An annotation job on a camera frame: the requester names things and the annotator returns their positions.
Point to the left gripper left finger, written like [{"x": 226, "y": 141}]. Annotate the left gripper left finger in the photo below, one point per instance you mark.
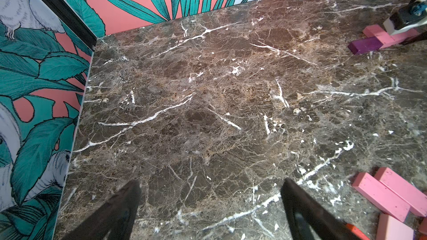
[{"x": 114, "y": 219}]

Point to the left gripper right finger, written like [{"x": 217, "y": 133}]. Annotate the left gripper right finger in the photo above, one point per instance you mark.
[{"x": 305, "y": 216}]

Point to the dark purple block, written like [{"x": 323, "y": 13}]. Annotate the dark purple block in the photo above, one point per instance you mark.
[{"x": 365, "y": 45}]

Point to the light pink block edge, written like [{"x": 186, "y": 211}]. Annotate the light pink block edge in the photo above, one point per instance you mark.
[{"x": 380, "y": 34}]

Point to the red block upper left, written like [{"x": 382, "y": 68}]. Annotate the red block upper left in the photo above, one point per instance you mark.
[{"x": 357, "y": 232}]

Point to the pink block top pair left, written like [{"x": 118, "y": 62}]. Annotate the pink block top pair left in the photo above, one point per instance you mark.
[{"x": 380, "y": 196}]

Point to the pink block pair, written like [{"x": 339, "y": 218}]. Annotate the pink block pair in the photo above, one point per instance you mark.
[
  {"x": 406, "y": 191},
  {"x": 380, "y": 196}
]

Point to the light pink block middle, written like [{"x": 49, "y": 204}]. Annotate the light pink block middle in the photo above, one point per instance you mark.
[{"x": 390, "y": 228}]

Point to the pink block top pair right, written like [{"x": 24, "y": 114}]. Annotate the pink block top pair right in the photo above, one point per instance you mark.
[{"x": 406, "y": 191}]

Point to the black left frame post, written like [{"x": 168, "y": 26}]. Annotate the black left frame post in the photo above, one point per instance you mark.
[{"x": 67, "y": 15}]

